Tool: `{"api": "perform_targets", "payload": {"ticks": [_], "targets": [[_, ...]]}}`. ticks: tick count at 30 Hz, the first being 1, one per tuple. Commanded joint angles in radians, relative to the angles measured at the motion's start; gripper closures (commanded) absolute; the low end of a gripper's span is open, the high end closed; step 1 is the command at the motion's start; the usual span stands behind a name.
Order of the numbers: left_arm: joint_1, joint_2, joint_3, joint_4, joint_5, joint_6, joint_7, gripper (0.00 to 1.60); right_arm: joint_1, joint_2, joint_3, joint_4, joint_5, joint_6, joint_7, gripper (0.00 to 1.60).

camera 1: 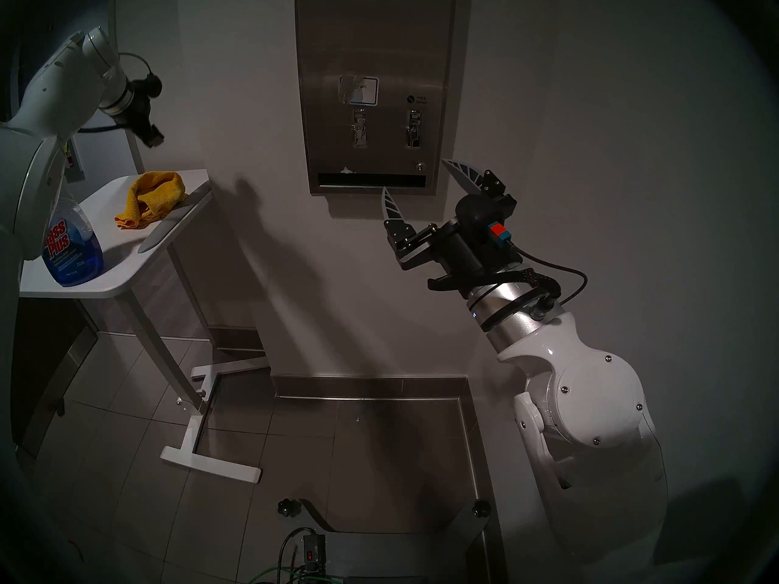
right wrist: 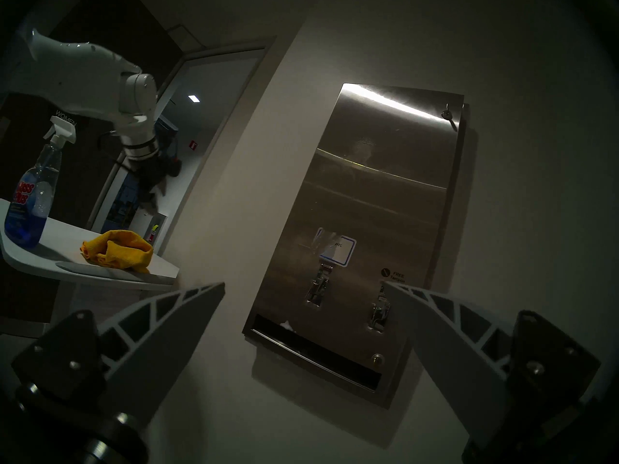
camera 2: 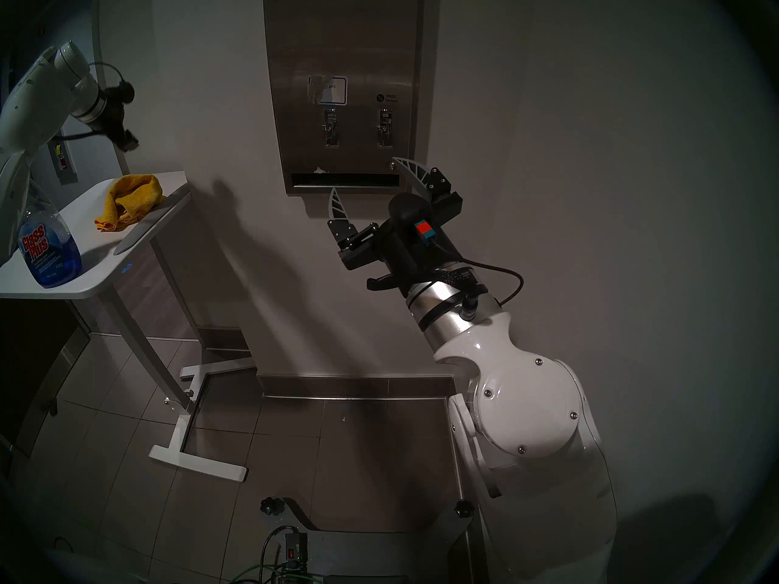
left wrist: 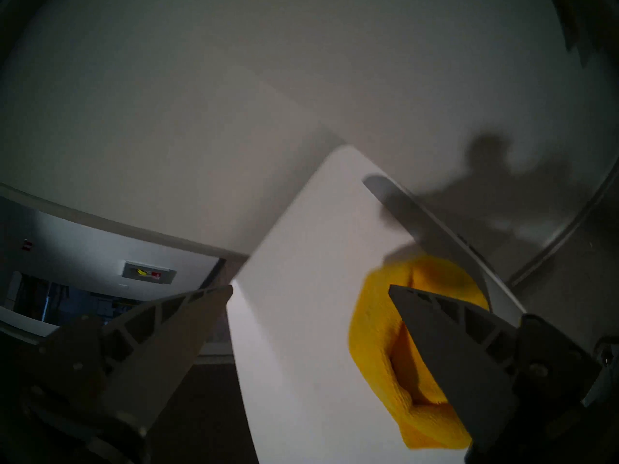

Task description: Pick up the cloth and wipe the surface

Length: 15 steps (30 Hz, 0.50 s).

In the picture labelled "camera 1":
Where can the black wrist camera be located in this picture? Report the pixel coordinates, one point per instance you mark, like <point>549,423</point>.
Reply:
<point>481,215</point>
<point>149,85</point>

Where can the black box red indicator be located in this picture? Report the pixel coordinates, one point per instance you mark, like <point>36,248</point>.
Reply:
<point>313,552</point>

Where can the white folding table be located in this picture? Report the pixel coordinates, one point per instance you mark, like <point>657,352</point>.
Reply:
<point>152,242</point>

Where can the yellow microfiber cloth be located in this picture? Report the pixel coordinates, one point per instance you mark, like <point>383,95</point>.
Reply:
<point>152,199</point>

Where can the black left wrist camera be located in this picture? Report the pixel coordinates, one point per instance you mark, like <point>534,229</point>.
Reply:
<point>149,85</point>

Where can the clear spray bottle blue liquid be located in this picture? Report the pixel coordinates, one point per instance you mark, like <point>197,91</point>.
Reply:
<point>70,242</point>

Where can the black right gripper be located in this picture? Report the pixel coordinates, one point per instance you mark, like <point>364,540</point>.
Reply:
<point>468,257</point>

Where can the white blue-edged dispenser label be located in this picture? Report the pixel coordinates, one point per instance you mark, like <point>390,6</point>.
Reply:
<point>359,91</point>

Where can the stainless steel wall dispenser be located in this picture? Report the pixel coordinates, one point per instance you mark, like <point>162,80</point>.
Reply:
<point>377,35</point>

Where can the black star knob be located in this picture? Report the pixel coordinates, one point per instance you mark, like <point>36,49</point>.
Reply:
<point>289,508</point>
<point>481,508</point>

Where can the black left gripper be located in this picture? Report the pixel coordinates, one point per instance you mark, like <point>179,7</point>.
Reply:
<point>141,111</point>

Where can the steel robot base plate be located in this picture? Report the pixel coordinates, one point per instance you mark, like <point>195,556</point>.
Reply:
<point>395,558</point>

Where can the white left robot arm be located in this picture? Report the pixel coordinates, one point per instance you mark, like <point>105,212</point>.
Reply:
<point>36,132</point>

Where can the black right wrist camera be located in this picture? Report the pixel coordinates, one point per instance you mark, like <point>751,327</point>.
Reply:
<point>481,215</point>

